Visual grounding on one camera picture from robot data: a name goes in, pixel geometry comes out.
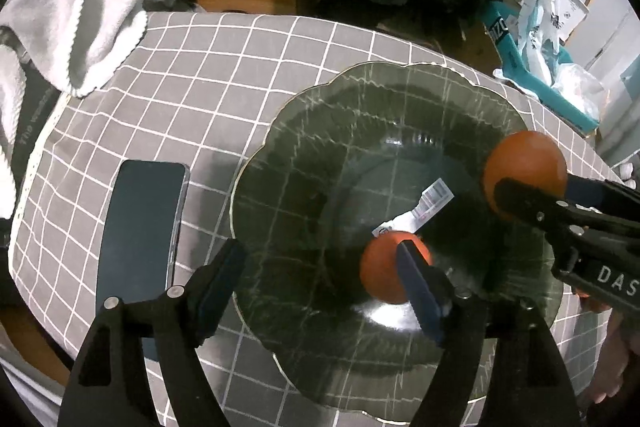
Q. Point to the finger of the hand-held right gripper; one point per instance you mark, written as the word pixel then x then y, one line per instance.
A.
pixel 590 191
pixel 530 202

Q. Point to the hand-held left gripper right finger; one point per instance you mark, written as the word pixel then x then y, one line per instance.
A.
pixel 422 297

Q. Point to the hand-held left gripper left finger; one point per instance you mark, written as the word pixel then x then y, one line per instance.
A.
pixel 220 287

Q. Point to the large orange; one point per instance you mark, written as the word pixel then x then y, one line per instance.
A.
pixel 525 157

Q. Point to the small orange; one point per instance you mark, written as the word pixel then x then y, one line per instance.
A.
pixel 380 267

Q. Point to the dark green glass bowl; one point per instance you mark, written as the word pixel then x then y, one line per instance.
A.
pixel 325 157

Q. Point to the person's right hand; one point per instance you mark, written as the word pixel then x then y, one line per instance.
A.
pixel 615 357

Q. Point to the dark smartphone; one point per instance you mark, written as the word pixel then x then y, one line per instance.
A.
pixel 142 227

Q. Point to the clear plastic bag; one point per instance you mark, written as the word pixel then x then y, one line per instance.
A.
pixel 577 92

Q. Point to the teal box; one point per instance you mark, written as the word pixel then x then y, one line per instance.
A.
pixel 515 52

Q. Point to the white drawer unit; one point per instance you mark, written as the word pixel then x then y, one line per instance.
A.
pixel 610 22

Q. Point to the white printed bag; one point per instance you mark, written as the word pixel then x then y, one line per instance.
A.
pixel 542 7

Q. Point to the grey checked tablecloth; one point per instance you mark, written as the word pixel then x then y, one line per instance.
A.
pixel 225 72

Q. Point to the white towel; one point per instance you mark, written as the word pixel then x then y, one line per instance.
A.
pixel 75 22

